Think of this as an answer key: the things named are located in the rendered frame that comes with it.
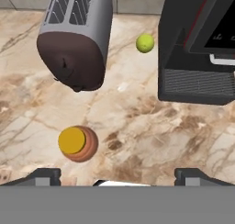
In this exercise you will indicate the black coffee machine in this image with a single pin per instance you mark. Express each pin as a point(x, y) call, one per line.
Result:
point(195, 47)

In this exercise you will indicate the honey bottle with yellow cap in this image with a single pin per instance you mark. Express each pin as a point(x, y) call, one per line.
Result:
point(78, 143)

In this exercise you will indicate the grey and brown toaster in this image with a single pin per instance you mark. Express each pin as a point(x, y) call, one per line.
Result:
point(76, 35)

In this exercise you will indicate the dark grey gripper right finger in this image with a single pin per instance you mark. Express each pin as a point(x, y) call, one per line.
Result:
point(188, 176)

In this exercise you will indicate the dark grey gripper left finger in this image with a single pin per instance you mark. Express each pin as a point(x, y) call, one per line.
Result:
point(46, 176)

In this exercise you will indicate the white and black bar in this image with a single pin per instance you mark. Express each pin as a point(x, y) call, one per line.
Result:
point(120, 183)

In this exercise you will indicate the green lime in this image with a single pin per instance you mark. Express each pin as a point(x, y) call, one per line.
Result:
point(145, 43)

